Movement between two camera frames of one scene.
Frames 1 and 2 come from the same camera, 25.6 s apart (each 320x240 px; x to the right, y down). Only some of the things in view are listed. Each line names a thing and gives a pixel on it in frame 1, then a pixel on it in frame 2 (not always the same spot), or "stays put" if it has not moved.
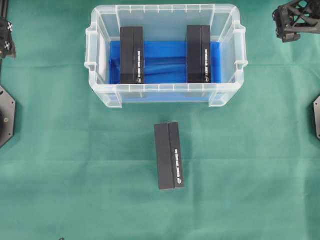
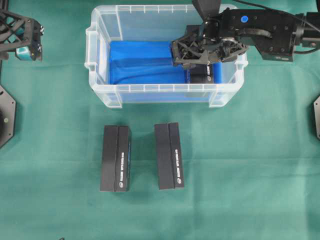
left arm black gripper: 7,48 -> 22,35
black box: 169,156 stays put
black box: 132,58 -> 116,159
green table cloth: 75,169 stays put
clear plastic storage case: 166,53 stays put
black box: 199,55 stays put
